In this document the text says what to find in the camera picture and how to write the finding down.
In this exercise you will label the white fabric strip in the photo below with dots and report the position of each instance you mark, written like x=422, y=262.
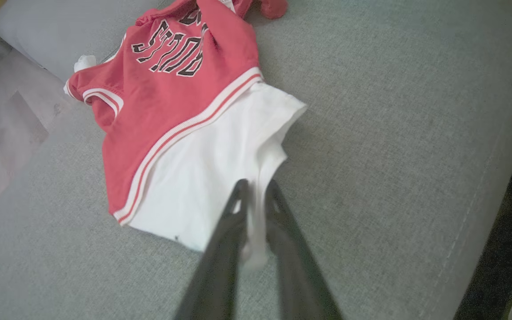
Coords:
x=85, y=63

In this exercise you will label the dark robot torso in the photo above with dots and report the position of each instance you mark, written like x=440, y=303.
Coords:
x=505, y=231

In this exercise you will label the grey fabric sofa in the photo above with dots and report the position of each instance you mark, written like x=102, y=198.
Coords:
x=394, y=133

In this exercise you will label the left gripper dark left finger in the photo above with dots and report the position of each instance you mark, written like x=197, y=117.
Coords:
x=218, y=266

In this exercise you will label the red shorts with white stripe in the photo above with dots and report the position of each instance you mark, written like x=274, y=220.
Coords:
x=274, y=6

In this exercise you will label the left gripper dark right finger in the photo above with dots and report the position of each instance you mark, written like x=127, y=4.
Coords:
x=296, y=275

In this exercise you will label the red and white lettered shirt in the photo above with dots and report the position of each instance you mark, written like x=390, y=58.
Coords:
x=171, y=111

